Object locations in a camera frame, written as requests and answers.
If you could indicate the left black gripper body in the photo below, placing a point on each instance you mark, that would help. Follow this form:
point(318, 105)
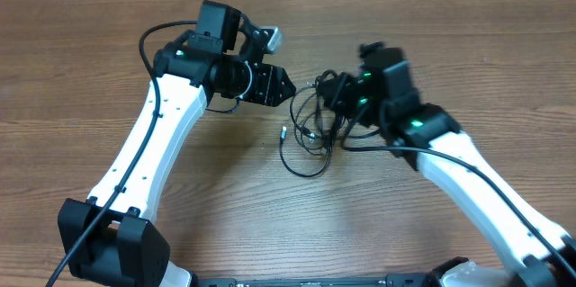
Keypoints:
point(262, 85)

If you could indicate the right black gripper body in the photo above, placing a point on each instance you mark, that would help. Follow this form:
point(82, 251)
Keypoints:
point(338, 91)

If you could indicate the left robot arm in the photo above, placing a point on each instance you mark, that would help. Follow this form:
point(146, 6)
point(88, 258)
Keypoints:
point(110, 237)

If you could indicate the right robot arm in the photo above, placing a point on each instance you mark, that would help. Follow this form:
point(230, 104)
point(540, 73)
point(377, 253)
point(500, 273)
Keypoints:
point(533, 250)

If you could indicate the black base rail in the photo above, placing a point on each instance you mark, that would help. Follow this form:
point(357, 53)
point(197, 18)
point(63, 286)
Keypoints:
point(315, 281)

